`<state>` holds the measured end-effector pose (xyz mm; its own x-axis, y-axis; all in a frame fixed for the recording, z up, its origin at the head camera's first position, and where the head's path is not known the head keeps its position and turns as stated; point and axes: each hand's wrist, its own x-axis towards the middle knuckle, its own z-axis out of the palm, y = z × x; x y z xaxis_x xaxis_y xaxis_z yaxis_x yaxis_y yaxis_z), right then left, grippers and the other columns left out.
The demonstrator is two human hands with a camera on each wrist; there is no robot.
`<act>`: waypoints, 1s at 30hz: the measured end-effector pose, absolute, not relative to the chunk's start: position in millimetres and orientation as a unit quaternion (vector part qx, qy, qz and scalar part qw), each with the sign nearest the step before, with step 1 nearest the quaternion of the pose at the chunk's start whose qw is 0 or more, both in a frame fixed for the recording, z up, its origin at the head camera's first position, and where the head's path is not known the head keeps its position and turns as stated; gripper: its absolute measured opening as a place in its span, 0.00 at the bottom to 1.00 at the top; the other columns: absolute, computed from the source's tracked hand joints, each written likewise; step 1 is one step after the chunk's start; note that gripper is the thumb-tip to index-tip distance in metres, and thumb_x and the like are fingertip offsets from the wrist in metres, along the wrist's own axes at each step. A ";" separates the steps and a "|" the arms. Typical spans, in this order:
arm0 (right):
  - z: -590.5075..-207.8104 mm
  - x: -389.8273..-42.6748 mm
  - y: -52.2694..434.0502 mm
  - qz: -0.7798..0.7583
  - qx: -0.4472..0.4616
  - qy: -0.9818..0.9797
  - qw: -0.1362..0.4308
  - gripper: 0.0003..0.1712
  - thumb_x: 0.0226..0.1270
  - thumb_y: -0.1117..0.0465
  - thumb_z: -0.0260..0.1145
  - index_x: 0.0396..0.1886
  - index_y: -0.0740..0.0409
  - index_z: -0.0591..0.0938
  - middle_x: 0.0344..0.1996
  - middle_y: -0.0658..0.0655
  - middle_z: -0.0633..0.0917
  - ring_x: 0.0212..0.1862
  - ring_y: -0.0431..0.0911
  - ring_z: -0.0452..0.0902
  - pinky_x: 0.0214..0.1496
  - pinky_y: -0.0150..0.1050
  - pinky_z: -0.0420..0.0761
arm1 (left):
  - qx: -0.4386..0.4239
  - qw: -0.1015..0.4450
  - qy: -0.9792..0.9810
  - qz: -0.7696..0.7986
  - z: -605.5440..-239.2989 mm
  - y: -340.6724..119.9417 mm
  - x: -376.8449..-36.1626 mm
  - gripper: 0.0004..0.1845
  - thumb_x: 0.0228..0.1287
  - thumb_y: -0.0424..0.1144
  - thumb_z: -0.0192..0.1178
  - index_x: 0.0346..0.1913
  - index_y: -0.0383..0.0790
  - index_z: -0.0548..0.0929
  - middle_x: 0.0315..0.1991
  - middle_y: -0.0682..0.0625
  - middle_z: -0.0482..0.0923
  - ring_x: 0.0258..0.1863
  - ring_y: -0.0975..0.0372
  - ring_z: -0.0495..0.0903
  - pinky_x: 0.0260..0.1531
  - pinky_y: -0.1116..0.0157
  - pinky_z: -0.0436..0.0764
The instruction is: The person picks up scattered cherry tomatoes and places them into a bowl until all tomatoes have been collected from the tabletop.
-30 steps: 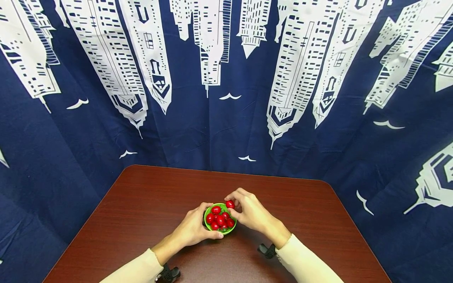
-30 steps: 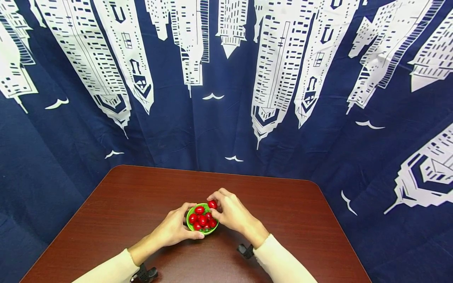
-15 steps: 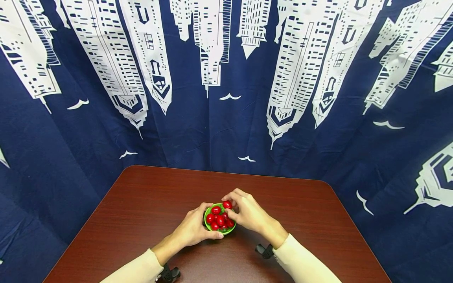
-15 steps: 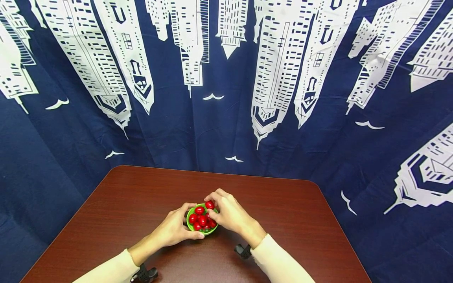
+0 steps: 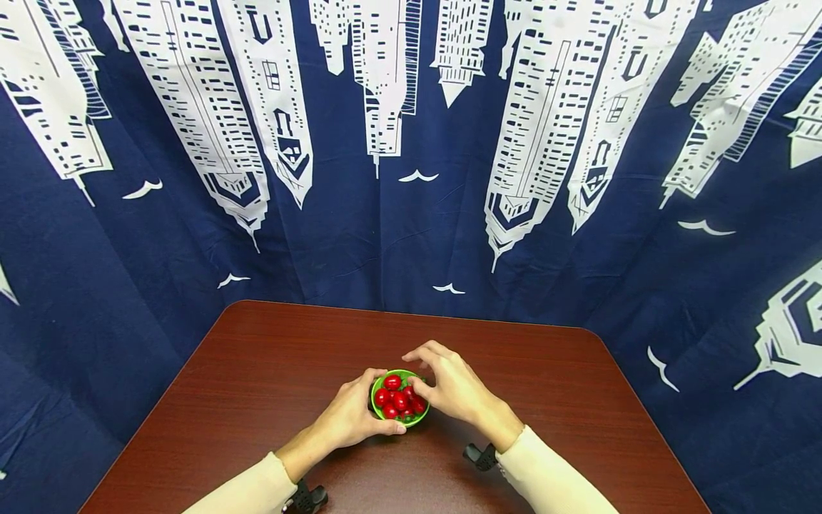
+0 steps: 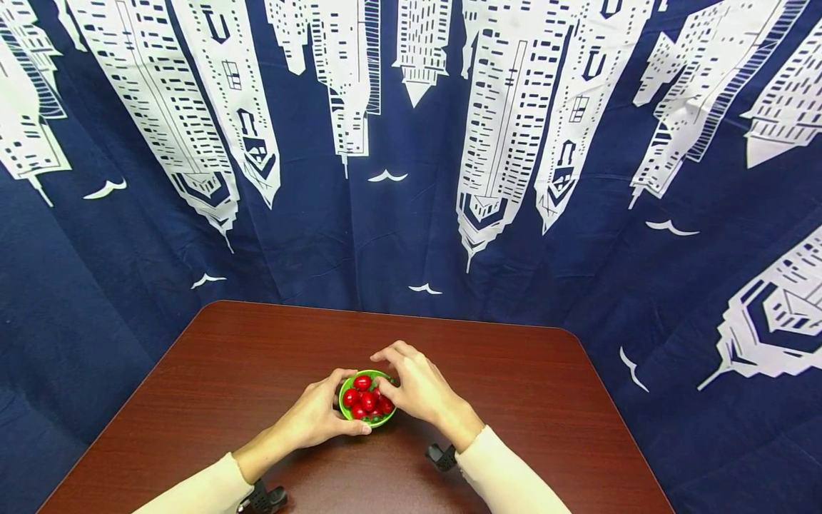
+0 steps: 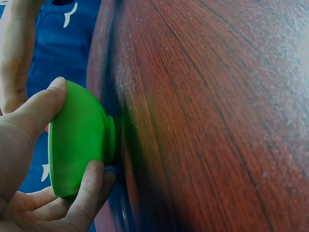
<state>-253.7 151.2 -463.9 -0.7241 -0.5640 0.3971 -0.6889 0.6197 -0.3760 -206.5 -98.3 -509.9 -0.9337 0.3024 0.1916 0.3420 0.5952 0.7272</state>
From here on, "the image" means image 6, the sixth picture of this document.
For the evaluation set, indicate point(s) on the person's right hand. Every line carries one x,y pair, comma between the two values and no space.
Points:
424,389

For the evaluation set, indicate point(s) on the person's left hand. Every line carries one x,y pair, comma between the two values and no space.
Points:
314,417

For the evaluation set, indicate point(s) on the person's right index finger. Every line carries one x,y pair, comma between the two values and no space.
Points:
392,351

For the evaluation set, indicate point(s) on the person's right thumb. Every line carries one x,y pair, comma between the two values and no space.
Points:
388,390

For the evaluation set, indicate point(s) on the person's left index finger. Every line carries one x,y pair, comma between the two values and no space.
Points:
337,377

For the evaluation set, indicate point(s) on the person's left thumb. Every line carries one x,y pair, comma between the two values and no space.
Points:
352,428

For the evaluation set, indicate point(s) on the green plastic bowl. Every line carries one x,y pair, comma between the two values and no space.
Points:
379,421

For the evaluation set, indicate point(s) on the person's left forearm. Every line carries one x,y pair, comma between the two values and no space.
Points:
218,478

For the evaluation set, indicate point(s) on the person's right forearm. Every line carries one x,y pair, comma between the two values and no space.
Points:
498,471

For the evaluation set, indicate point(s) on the pile of red cherry tomatoes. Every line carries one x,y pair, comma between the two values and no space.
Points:
366,401

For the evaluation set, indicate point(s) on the black wrist band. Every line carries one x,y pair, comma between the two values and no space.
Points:
263,498
442,456

